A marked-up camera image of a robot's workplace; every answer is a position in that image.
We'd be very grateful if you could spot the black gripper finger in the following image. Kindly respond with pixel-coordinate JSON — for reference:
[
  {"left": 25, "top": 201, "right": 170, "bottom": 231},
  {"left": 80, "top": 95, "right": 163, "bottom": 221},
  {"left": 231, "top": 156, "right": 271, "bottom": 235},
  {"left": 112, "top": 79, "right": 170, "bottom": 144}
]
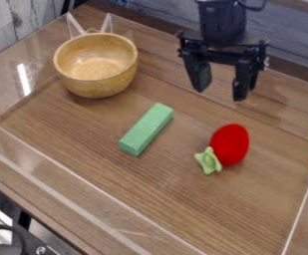
[
  {"left": 182, "top": 54, "right": 211, "bottom": 93},
  {"left": 231, "top": 59, "right": 258, "bottom": 102}
]

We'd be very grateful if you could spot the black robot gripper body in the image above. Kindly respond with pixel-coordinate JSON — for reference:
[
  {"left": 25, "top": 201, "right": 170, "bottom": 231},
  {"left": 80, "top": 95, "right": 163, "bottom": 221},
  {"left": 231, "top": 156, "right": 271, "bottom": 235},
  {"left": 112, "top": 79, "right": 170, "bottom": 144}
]
[{"left": 175, "top": 0, "right": 267, "bottom": 72}]

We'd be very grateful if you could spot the red plush strawberry toy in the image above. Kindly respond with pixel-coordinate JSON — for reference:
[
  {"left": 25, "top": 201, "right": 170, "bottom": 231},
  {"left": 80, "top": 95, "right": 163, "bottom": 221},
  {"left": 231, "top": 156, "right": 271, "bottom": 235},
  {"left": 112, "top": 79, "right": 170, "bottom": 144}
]
[{"left": 194, "top": 124, "right": 249, "bottom": 175}]

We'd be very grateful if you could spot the wooden bowl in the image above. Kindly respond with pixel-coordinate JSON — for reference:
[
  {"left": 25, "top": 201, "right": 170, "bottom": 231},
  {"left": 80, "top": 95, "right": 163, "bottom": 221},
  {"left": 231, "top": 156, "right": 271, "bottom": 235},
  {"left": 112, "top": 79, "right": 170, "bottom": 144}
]
[{"left": 52, "top": 33, "right": 139, "bottom": 99}]

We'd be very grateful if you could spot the green rectangular block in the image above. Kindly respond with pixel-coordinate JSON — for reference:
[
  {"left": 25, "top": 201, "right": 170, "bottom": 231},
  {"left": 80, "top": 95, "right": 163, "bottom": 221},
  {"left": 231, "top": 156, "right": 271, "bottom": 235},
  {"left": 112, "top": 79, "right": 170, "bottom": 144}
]
[{"left": 119, "top": 103, "right": 172, "bottom": 156}]

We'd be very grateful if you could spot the black metal stand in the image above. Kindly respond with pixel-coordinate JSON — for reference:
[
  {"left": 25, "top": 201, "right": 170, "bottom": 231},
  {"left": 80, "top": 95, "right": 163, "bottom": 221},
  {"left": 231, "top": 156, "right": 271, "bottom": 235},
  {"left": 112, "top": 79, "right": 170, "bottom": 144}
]
[{"left": 12, "top": 210, "right": 73, "bottom": 255}]

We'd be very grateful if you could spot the clear acrylic tray wall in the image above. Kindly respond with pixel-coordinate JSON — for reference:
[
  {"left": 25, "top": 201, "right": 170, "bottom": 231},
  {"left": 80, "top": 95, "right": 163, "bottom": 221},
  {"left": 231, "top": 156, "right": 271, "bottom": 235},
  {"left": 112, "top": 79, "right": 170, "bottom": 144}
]
[{"left": 0, "top": 7, "right": 308, "bottom": 255}]

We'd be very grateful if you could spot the black cable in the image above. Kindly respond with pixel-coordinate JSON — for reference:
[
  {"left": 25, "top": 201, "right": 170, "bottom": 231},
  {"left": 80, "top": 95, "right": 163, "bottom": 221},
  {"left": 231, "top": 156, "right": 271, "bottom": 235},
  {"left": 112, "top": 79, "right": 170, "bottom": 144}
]
[{"left": 0, "top": 223, "right": 28, "bottom": 255}]

